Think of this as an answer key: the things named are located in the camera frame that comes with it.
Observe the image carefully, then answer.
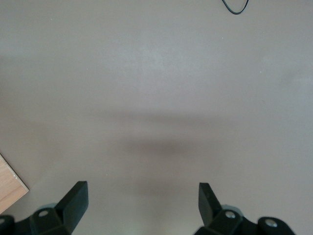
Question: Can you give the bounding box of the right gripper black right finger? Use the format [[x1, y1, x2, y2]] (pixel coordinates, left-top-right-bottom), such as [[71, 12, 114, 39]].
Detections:
[[195, 182, 296, 235]]

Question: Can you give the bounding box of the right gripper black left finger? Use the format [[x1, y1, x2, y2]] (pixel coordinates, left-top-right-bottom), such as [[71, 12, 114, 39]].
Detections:
[[0, 180, 89, 235]]

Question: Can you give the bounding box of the wooden drawer cabinet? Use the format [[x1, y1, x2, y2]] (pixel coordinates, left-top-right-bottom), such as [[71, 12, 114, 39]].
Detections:
[[0, 153, 30, 214]]

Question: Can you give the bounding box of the black looped cable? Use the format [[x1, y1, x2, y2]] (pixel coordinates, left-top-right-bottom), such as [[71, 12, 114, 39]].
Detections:
[[221, 0, 249, 15]]

